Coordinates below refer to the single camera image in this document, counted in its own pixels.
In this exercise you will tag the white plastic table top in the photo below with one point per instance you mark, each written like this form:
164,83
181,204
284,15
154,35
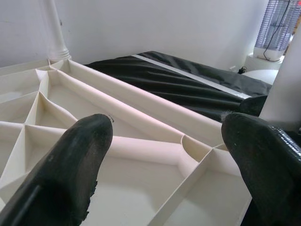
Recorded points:
117,164

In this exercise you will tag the white tapered table leg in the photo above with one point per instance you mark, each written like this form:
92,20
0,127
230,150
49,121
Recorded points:
56,30
284,77

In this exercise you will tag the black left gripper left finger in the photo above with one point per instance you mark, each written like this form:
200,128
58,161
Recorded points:
58,174

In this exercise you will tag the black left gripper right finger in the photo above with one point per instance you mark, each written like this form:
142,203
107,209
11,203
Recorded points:
270,169

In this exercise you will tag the white electric insect killer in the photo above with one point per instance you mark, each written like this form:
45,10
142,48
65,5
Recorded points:
275,26

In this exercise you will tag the black table cloth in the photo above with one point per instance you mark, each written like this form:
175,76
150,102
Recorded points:
176,82

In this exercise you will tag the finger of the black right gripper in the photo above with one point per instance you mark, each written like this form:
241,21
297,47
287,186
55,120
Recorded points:
254,106

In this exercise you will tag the white power strip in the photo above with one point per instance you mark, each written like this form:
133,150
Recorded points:
235,69

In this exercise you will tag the white round stand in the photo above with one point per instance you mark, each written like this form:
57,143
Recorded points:
263,62

